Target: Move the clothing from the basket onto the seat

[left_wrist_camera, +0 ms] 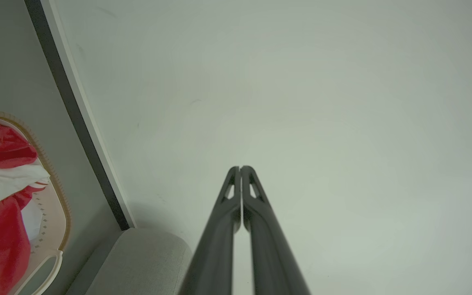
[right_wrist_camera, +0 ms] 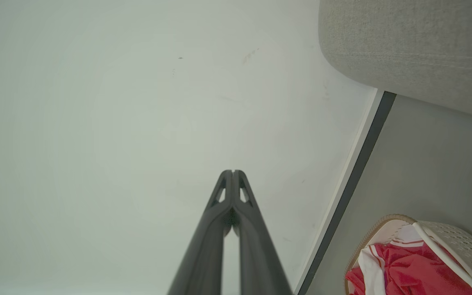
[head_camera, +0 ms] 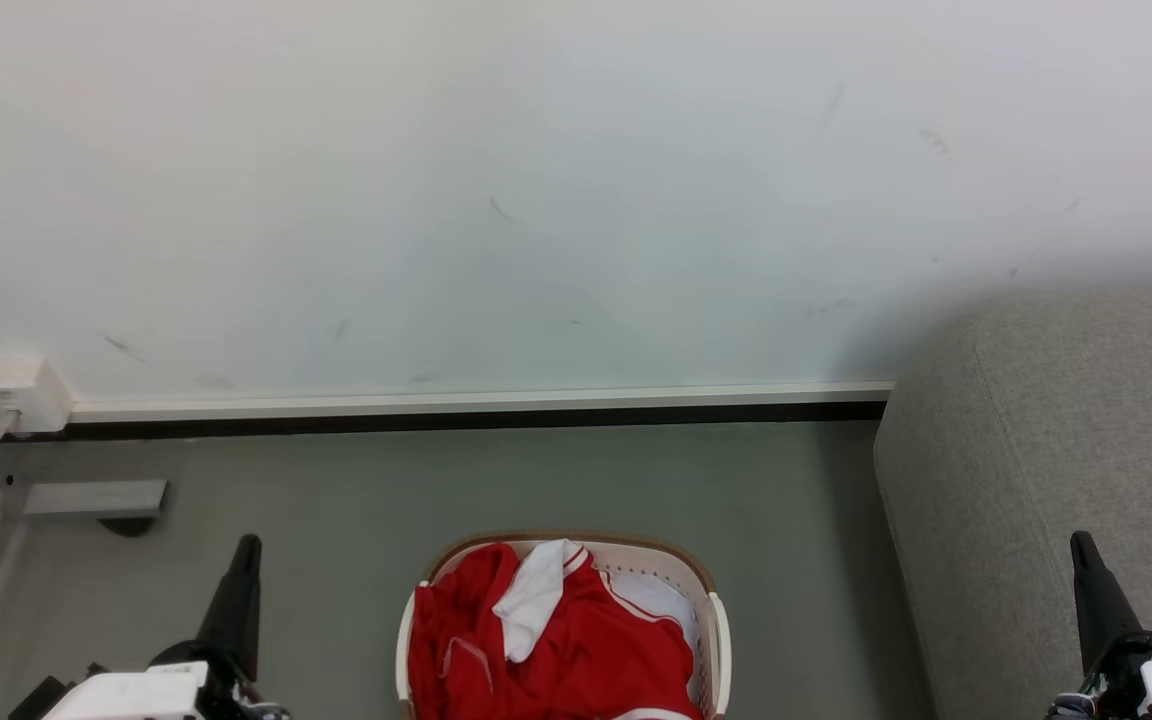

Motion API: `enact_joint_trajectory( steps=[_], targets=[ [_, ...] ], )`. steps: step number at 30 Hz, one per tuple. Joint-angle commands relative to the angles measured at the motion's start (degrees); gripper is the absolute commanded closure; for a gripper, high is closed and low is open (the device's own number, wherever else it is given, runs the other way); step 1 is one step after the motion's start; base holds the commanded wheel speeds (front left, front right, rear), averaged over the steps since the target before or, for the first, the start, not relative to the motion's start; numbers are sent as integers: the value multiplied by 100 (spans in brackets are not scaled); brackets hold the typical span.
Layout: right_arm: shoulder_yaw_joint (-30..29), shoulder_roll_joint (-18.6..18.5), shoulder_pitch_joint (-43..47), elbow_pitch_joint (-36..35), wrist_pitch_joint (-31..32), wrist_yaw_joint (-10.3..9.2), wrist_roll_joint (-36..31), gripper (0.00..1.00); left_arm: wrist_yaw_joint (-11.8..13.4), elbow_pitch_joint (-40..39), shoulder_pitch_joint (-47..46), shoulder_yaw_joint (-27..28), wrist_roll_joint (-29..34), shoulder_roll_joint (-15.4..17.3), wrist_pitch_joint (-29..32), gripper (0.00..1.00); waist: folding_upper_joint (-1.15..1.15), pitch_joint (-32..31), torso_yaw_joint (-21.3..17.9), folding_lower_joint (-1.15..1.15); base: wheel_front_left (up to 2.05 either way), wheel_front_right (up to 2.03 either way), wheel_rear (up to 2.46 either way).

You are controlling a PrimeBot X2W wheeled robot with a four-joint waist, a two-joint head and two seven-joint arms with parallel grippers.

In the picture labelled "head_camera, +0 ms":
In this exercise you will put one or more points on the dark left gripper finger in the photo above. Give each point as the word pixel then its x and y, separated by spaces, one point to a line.
pixel 238 610

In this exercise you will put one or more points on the white and black baseboard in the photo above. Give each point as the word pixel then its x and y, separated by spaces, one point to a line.
pixel 476 408

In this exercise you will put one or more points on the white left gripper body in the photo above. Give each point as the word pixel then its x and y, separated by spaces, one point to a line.
pixel 136 695

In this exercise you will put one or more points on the grey fabric sofa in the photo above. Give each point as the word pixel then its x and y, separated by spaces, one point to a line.
pixel 1046 450

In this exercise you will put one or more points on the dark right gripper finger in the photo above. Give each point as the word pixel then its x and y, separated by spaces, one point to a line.
pixel 1098 610

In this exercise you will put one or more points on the red and white garment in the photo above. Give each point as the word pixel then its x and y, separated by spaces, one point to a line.
pixel 576 660

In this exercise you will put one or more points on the black round foot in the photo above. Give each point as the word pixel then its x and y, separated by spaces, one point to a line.
pixel 126 526

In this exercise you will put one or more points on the white wall socket box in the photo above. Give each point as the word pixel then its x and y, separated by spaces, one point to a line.
pixel 16 385

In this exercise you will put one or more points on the cream laundry basket brown rim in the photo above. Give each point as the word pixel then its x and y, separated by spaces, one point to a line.
pixel 720 640

